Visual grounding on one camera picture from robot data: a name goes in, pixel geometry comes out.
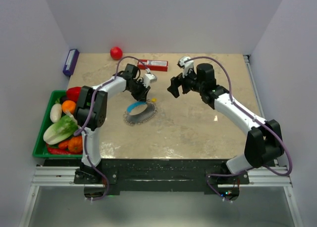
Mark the orange fruit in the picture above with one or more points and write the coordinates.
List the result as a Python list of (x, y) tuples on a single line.
[(68, 106)]

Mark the blue grey keyring with rings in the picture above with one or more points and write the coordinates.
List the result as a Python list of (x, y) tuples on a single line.
[(139, 112)]

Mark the white radish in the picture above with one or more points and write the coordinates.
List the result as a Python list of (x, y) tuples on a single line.
[(55, 113)]

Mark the green plastic bin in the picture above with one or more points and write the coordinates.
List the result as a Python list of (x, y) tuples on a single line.
[(40, 148)]

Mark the red chili pepper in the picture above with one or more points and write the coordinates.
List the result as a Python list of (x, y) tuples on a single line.
[(57, 151)]

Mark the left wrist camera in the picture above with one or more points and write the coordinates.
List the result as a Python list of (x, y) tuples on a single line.
[(148, 79)]

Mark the purple box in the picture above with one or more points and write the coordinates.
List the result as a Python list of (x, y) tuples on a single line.
[(70, 62)]

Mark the green cabbage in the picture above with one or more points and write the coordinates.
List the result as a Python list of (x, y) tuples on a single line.
[(60, 130)]

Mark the red bell pepper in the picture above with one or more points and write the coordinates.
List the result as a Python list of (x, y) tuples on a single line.
[(73, 93)]

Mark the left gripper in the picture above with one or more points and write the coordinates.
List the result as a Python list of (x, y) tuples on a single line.
[(142, 96)]

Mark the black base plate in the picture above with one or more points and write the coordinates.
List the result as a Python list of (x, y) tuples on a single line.
[(178, 175)]

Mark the orange pumpkin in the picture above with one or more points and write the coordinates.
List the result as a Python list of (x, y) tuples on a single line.
[(75, 145)]

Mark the red rectangular box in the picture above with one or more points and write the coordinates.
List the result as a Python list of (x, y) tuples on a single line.
[(153, 65)]

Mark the red tomato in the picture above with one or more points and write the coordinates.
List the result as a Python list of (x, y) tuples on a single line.
[(116, 53)]

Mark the aluminium frame rail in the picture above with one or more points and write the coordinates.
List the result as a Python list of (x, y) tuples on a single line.
[(65, 176)]

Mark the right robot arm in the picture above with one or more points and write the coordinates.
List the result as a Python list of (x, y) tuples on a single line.
[(262, 143)]

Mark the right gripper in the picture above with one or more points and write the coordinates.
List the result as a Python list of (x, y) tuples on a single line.
[(179, 81)]

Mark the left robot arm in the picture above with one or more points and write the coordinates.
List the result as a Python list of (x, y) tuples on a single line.
[(91, 107)]

